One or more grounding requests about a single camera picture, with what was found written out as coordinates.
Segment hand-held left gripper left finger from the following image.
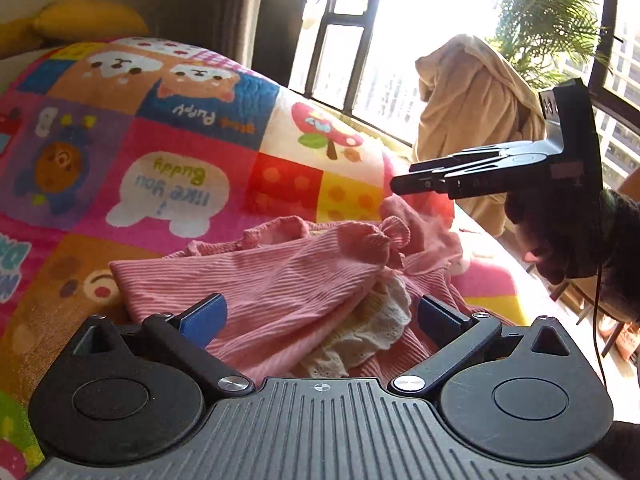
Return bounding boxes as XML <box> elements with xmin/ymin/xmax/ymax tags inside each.
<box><xmin>74</xmin><ymin>292</ymin><xmax>255</xmax><ymax>395</ymax></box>

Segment colourful printed blanket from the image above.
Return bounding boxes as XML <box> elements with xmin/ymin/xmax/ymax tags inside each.
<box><xmin>0</xmin><ymin>35</ymin><xmax>531</xmax><ymax>480</ymax></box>

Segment wooden chair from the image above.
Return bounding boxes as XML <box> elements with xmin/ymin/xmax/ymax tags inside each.
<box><xmin>550</xmin><ymin>280</ymin><xmax>640</xmax><ymax>362</ymax></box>

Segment pink ribbed garment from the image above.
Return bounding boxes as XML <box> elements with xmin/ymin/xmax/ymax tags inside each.
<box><xmin>109</xmin><ymin>194</ymin><xmax>521</xmax><ymax>386</ymax></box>

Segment beige hanging cloth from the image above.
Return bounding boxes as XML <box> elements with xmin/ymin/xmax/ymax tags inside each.
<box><xmin>412</xmin><ymin>34</ymin><xmax>548</xmax><ymax>238</ymax></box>

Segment beige curtain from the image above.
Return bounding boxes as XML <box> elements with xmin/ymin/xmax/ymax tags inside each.
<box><xmin>220</xmin><ymin>0</ymin><xmax>313</xmax><ymax>88</ymax></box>

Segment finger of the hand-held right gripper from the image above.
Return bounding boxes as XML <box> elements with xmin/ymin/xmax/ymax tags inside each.
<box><xmin>390</xmin><ymin>157</ymin><xmax>508</xmax><ymax>200</ymax></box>
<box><xmin>410</xmin><ymin>141</ymin><xmax>551</xmax><ymax>173</ymax></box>

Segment green palm plant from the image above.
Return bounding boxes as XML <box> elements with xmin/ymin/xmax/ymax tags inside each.
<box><xmin>487</xmin><ymin>0</ymin><xmax>610</xmax><ymax>92</ymax></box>

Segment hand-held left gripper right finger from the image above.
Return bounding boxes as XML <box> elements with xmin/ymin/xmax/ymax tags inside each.
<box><xmin>389</xmin><ymin>293</ymin><xmax>572</xmax><ymax>395</ymax></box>

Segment person's right hand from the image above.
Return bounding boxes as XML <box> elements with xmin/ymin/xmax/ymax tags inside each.
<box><xmin>504</xmin><ymin>187</ymin><xmax>603</xmax><ymax>285</ymax></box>

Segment yellow pillow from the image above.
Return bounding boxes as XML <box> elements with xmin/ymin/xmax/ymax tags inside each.
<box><xmin>32</xmin><ymin>0</ymin><xmax>151</xmax><ymax>43</ymax></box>
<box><xmin>0</xmin><ymin>17</ymin><xmax>47</xmax><ymax>59</ymax></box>

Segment person's right forearm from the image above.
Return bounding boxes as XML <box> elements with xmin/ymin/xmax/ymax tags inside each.
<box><xmin>597</xmin><ymin>187</ymin><xmax>640</xmax><ymax>322</ymax></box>

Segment dark window frame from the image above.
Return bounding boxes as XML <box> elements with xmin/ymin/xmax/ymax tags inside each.
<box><xmin>287</xmin><ymin>0</ymin><xmax>640</xmax><ymax>186</ymax></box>

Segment cream lace cloth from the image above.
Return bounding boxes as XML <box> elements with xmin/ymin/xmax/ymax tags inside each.
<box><xmin>300</xmin><ymin>275</ymin><xmax>413</xmax><ymax>378</ymax></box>

